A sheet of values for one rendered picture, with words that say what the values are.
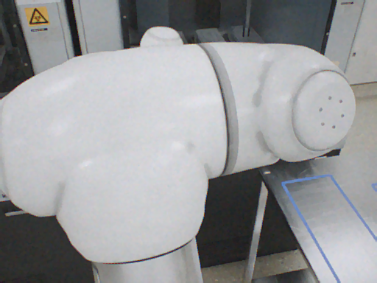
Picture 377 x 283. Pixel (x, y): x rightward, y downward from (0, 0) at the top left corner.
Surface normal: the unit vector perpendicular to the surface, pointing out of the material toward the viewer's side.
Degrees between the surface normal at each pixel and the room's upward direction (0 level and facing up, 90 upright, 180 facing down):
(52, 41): 90
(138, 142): 64
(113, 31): 90
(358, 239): 0
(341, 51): 90
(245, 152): 92
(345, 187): 0
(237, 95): 46
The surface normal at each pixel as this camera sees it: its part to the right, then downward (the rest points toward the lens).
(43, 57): 0.22, 0.62
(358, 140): 0.00, -0.77
